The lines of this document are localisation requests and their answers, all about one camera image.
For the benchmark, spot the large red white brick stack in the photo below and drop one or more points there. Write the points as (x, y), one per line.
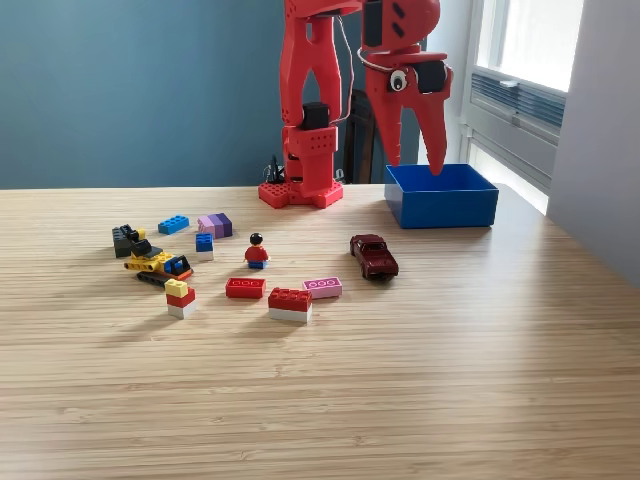
(290, 301)

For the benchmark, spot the blue white brick stack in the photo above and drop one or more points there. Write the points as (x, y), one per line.
(204, 243)

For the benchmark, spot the yellow red white brick stack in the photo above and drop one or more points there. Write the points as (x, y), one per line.
(181, 300)

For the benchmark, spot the blue plastic bin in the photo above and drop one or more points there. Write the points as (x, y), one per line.
(450, 207)

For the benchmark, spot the black folded chair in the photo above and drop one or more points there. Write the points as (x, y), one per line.
(362, 150)

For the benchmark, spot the grey window vent grille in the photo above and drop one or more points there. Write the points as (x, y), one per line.
(540, 107)

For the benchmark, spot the white window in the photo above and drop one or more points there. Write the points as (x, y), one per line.
(540, 40)

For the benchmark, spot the black table clamp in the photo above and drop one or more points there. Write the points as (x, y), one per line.
(274, 172)

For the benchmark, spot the dark red toy car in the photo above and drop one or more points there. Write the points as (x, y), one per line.
(375, 255)

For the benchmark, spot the pink flat brick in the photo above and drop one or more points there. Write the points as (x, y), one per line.
(322, 288)

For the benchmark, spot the toy figure red shirt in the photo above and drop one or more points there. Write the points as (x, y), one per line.
(256, 255)

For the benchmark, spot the pink purple brick stack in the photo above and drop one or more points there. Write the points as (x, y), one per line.
(217, 226)

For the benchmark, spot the yellow toy digger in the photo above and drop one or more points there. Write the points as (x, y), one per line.
(155, 262)

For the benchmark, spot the dark grey brick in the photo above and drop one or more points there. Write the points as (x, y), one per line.
(118, 245)

